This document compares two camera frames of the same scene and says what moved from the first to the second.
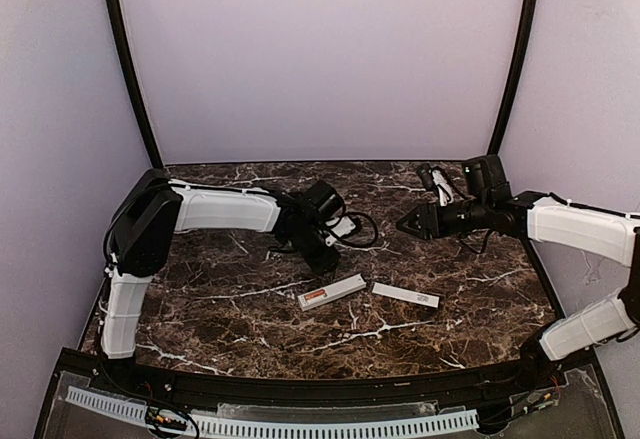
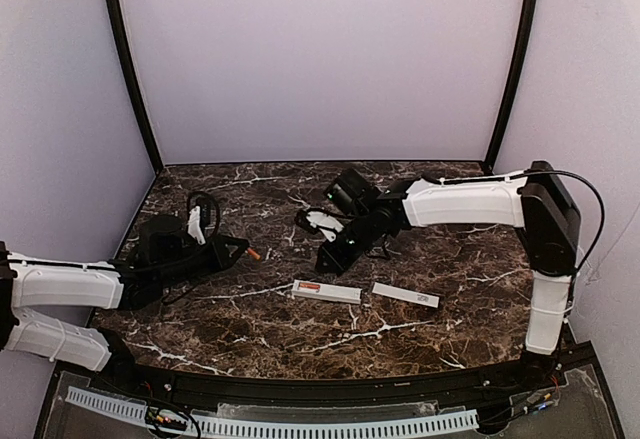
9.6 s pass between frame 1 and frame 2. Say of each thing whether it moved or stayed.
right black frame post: stayed
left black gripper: moved
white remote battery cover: stayed
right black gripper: moved
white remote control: moved
